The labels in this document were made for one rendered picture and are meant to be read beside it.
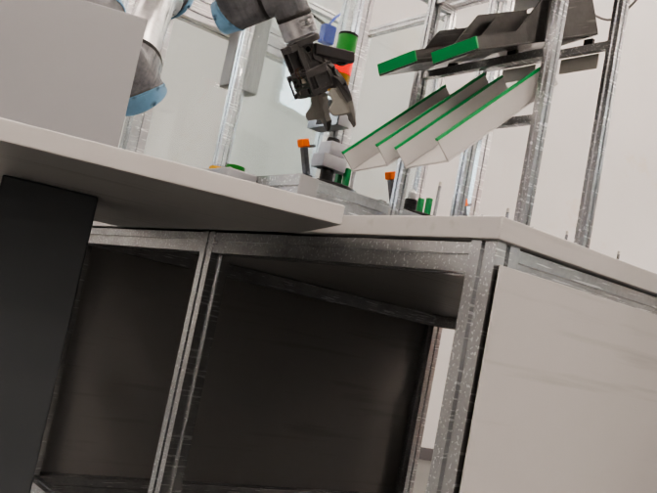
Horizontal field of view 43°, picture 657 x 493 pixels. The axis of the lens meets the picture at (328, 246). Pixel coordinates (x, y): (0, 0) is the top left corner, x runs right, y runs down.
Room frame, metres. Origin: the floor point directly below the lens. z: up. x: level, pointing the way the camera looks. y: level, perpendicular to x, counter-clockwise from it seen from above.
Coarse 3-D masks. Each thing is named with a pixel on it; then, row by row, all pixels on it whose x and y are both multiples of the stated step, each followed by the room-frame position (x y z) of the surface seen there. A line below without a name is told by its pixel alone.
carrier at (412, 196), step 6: (438, 186) 1.92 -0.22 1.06; (414, 192) 1.94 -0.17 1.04; (438, 192) 1.91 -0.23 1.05; (408, 198) 1.94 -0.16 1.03; (414, 198) 1.94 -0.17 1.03; (420, 198) 1.98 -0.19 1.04; (426, 198) 1.96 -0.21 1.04; (438, 198) 1.91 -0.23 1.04; (408, 204) 1.93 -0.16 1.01; (414, 204) 1.93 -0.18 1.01; (420, 204) 1.97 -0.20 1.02; (426, 204) 1.96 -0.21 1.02; (414, 210) 1.88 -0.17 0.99; (420, 210) 1.98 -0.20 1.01; (426, 210) 1.95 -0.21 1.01
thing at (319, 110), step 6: (318, 96) 1.79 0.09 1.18; (324, 96) 1.78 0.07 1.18; (312, 102) 1.78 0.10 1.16; (318, 102) 1.79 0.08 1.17; (324, 102) 1.78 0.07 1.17; (312, 108) 1.79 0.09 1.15; (318, 108) 1.80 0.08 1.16; (324, 108) 1.80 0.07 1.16; (306, 114) 1.78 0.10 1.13; (312, 114) 1.79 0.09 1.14; (318, 114) 1.80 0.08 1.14; (324, 114) 1.81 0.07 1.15; (324, 120) 1.82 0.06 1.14; (330, 120) 1.82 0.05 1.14
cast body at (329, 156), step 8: (320, 144) 1.79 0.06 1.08; (328, 144) 1.77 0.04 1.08; (336, 144) 1.77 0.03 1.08; (320, 152) 1.79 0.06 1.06; (328, 152) 1.76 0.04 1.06; (336, 152) 1.77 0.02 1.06; (312, 160) 1.79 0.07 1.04; (320, 160) 1.76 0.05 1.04; (328, 160) 1.76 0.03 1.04; (336, 160) 1.78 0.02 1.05; (344, 160) 1.79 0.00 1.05; (320, 168) 1.79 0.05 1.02; (328, 168) 1.78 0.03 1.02; (336, 168) 1.78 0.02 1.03; (344, 168) 1.79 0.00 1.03
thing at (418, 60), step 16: (480, 16) 1.53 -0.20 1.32; (496, 16) 1.54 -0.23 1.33; (448, 32) 1.65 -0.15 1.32; (464, 32) 1.52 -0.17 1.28; (480, 32) 1.53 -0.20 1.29; (432, 48) 1.49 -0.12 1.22; (384, 64) 1.56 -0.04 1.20; (400, 64) 1.52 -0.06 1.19; (416, 64) 1.49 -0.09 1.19; (432, 64) 1.54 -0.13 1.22
